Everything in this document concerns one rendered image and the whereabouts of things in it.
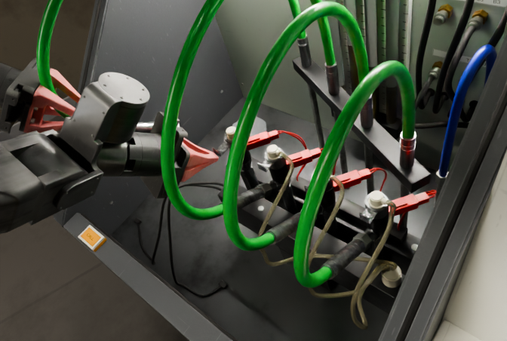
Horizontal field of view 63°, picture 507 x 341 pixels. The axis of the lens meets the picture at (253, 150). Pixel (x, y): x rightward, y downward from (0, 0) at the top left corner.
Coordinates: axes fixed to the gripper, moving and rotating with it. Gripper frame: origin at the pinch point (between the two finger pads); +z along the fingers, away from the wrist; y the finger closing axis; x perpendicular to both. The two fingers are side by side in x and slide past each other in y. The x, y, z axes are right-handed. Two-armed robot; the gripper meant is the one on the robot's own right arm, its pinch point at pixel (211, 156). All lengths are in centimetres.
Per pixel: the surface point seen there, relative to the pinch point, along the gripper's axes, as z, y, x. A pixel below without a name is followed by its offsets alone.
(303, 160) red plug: 9.2, 5.1, -8.7
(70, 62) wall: 53, -62, 214
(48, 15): -22.7, 12.5, 9.8
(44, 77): -21.5, 4.6, 10.4
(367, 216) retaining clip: 5.8, 6.1, -23.1
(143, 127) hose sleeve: -6.6, -0.8, 9.7
